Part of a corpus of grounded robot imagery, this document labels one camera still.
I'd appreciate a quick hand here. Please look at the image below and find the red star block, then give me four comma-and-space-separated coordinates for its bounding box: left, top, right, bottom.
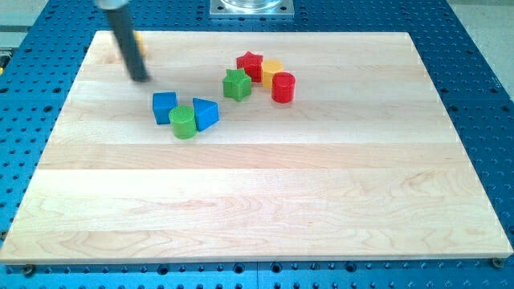
236, 51, 263, 83

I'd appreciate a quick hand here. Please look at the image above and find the green star block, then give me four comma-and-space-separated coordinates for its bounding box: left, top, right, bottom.
222, 68, 252, 102

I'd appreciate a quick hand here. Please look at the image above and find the blue perforated metal table plate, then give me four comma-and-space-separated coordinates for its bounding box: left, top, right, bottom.
1, 0, 513, 288

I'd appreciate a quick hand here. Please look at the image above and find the light wooden board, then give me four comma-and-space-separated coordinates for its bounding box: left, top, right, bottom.
1, 31, 513, 265

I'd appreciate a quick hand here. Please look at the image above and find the red cylinder block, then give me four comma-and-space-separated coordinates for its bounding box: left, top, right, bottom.
271, 72, 296, 104

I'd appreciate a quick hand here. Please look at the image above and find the blue cube block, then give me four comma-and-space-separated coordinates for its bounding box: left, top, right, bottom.
152, 92, 177, 125

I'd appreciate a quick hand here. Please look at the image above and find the yellow heart block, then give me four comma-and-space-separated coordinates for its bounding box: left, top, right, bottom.
133, 31, 147, 57

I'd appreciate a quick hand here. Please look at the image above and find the green cylinder block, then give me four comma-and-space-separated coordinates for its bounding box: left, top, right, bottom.
169, 105, 197, 139

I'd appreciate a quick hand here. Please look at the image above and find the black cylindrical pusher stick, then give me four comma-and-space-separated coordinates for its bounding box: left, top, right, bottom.
104, 1, 149, 82

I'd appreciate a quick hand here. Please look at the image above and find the yellow hexagon block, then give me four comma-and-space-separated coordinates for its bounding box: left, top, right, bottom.
261, 59, 284, 88

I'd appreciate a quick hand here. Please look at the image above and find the blue triangle block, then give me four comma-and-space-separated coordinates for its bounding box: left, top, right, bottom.
193, 98, 219, 132

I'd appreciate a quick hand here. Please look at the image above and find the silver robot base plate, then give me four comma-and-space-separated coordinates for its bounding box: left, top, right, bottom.
209, 0, 295, 19

